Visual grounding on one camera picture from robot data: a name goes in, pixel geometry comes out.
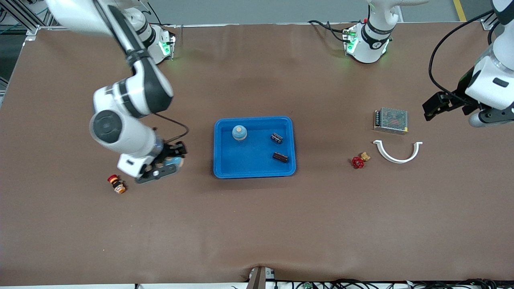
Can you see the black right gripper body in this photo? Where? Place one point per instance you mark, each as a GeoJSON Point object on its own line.
{"type": "Point", "coordinates": [171, 151]}

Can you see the blue desk bell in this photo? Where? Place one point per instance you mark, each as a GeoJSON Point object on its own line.
{"type": "Point", "coordinates": [177, 162]}
{"type": "Point", "coordinates": [239, 133]}

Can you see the long brown electrolytic capacitor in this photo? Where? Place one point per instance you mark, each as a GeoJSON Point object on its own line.
{"type": "Point", "coordinates": [280, 157]}

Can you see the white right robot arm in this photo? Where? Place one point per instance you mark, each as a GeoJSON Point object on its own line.
{"type": "Point", "coordinates": [120, 132]}

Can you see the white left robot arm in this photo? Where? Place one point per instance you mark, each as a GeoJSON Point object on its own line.
{"type": "Point", "coordinates": [371, 40]}

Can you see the blue plastic tray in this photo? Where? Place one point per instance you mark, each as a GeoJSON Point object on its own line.
{"type": "Point", "coordinates": [253, 160]}

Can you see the metal mesh power supply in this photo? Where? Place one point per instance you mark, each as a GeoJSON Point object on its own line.
{"type": "Point", "coordinates": [391, 119]}

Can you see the red yellow emergency stop button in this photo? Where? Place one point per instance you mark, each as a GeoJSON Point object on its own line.
{"type": "Point", "coordinates": [116, 184]}

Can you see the white curved pipe clamp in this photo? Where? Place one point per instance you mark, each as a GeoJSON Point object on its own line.
{"type": "Point", "coordinates": [397, 160]}

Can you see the brown table mat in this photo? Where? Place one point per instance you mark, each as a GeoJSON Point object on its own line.
{"type": "Point", "coordinates": [257, 224]}

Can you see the aluminium frame extrusion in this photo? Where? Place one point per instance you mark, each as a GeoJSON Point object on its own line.
{"type": "Point", "coordinates": [488, 22]}
{"type": "Point", "coordinates": [20, 16]}

